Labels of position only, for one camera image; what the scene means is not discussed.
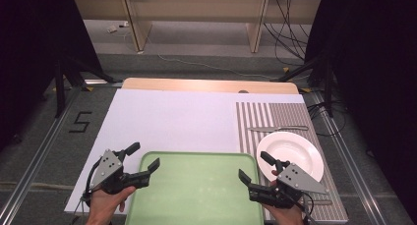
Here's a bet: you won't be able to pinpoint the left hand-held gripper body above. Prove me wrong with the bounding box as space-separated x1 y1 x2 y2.
86 148 139 199

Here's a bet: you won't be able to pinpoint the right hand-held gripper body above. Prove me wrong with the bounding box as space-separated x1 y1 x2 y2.
276 163 329 209

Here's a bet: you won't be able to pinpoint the white round plate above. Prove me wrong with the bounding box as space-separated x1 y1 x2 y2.
256 131 325 184

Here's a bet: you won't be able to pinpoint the silver table knife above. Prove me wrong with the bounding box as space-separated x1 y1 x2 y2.
246 125 310 134

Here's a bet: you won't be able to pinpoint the green plastic tray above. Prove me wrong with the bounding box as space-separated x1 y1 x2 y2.
125 151 265 225

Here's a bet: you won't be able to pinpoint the person's right hand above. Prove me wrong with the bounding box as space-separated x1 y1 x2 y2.
262 170 305 225

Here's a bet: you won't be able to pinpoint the person's left hand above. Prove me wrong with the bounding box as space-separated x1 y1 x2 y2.
86 185 137 225

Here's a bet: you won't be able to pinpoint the grey striped placemat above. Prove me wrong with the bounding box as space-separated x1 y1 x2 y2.
235 101 349 223

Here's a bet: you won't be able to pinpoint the white board sheet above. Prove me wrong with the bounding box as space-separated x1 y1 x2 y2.
64 88 306 216

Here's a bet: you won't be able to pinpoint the black metal stand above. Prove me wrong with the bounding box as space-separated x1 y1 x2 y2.
278 51 335 118
53 54 124 119

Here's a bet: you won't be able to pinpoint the black curtain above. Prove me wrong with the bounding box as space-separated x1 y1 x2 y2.
0 0 104 150
304 0 417 221

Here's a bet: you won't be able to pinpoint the light wooden desk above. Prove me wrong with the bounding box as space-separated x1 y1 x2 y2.
72 0 323 54

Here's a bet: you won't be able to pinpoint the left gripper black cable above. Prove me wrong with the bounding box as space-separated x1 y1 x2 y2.
73 157 103 216

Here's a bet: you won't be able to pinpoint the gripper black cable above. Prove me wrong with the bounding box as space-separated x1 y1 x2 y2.
299 192 319 225
73 157 103 216

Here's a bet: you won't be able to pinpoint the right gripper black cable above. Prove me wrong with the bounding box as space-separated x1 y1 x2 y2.
299 192 319 225

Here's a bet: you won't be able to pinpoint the aluminium floor rail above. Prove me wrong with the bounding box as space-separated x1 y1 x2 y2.
0 86 83 221
309 90 389 225

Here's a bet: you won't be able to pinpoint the black floor cables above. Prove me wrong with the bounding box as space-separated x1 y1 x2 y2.
308 100 348 139

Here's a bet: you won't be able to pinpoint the short aluminium rail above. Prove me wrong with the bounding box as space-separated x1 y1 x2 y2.
82 79 124 88

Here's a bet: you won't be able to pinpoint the white floor cable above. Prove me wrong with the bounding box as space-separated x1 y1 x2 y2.
146 37 286 81

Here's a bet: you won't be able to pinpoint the bundle of black cables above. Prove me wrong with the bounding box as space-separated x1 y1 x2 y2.
264 0 313 67

